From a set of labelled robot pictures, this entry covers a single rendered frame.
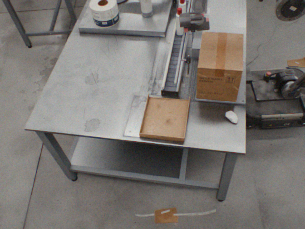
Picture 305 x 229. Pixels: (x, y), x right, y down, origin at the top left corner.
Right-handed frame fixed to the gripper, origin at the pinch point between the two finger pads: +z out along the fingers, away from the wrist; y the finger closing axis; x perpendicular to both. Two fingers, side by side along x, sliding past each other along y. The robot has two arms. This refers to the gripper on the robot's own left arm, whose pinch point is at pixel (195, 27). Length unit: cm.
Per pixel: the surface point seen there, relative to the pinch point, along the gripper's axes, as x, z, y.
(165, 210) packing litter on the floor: 124, 48, 28
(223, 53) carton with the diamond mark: 17.0, -6.7, -13.7
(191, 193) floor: 115, 57, 7
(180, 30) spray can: -6.9, 36.9, 7.3
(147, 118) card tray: 50, 2, 33
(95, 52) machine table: 2, 41, 69
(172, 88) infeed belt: 33.6, 10.2, 16.2
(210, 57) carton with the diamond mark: 18.5, -8.0, -6.4
